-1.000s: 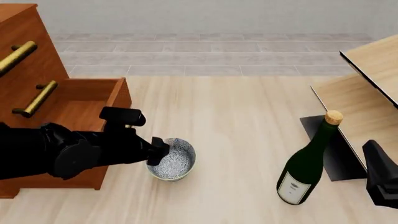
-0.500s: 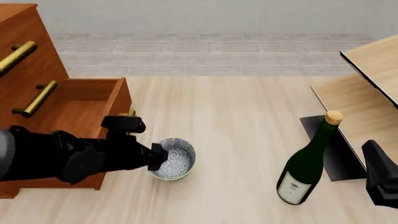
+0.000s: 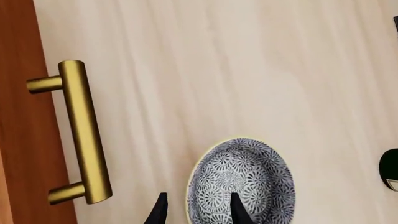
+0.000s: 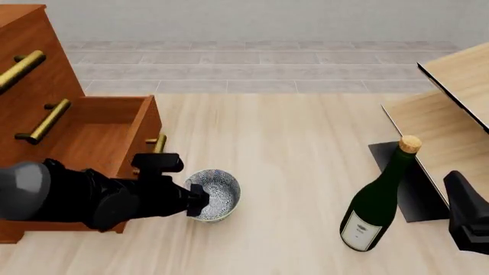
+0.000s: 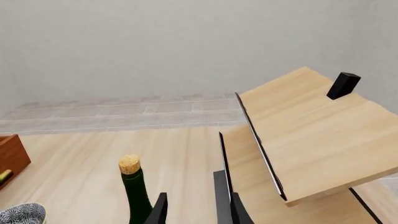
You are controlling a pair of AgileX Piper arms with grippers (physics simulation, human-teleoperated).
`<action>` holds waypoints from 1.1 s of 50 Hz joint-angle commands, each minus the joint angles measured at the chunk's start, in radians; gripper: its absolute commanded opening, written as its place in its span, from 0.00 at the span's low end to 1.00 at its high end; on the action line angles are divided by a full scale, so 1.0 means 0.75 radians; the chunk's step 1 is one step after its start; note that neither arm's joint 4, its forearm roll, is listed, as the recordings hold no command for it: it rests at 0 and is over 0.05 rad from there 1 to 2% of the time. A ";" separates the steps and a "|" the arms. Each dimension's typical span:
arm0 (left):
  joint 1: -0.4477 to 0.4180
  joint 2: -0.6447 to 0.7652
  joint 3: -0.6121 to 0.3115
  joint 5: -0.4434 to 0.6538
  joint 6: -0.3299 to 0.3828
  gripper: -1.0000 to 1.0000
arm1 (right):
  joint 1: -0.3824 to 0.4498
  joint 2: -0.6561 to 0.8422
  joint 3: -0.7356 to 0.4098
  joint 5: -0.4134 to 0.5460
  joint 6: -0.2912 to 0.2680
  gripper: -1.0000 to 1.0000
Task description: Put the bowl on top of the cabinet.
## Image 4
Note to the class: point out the dark green wine bottle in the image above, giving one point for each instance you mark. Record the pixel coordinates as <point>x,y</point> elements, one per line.
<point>372,200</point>

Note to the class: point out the wooden cabinet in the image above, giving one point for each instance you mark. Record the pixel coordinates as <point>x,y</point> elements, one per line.
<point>34,34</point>

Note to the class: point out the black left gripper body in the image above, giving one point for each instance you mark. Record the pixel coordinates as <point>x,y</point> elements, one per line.
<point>196,204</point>

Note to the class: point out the blue white patterned bowl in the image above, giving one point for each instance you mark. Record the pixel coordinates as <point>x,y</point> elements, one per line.
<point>223,189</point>

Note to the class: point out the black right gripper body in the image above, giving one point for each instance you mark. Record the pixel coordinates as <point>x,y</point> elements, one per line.
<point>473,235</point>

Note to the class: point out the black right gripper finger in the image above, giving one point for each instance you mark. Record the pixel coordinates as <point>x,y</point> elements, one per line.
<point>460,194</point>

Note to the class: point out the open wooden drawer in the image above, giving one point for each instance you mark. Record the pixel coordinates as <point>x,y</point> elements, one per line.
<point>99,131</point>

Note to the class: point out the pale wooden wine rack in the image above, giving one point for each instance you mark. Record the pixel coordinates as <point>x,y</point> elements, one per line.
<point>435,123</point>

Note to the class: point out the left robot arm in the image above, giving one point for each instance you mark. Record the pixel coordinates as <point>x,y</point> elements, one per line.
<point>76,194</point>

